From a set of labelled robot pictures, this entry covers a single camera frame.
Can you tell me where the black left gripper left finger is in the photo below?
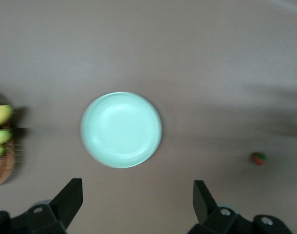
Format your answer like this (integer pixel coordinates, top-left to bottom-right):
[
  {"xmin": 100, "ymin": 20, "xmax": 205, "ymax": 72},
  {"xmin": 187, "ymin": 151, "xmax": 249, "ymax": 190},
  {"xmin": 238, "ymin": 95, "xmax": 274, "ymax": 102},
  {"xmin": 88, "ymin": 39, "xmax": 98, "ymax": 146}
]
[{"xmin": 0, "ymin": 177, "xmax": 83, "ymax": 234}]

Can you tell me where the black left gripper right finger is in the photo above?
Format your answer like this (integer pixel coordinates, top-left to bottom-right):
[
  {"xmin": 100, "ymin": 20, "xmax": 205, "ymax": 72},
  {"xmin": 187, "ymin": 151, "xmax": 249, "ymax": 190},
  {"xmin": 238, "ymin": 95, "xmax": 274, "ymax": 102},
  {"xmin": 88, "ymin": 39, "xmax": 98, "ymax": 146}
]
[{"xmin": 187, "ymin": 180, "xmax": 292, "ymax": 234}]

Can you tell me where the red strawberry with green calyx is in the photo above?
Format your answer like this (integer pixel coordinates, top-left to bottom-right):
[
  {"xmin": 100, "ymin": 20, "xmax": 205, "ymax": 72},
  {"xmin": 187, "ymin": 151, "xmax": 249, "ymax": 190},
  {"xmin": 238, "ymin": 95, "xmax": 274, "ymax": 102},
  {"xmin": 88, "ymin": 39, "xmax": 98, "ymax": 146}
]
[{"xmin": 250, "ymin": 151, "xmax": 269, "ymax": 166}]

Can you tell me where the light green round plate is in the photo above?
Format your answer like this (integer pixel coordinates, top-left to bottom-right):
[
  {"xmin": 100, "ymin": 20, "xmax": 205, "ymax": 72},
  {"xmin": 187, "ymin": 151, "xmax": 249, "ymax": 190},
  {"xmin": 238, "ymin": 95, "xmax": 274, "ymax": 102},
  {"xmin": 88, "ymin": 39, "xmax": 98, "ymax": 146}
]
[{"xmin": 80, "ymin": 91, "xmax": 163, "ymax": 169}]

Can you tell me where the brown wicker basket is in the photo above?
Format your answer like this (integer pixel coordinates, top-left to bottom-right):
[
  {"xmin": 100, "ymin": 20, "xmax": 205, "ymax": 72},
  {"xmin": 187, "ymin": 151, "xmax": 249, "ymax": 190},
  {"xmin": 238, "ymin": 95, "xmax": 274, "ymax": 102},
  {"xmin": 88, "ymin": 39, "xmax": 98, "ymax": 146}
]
[{"xmin": 0, "ymin": 90, "xmax": 30, "ymax": 188}]

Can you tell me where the brown table cover sheet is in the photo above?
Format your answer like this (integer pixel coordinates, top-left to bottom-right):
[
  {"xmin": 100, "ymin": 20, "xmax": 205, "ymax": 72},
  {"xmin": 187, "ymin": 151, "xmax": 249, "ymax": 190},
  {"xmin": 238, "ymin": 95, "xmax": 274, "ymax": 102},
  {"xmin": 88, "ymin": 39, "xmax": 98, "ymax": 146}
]
[{"xmin": 0, "ymin": 0, "xmax": 297, "ymax": 234}]

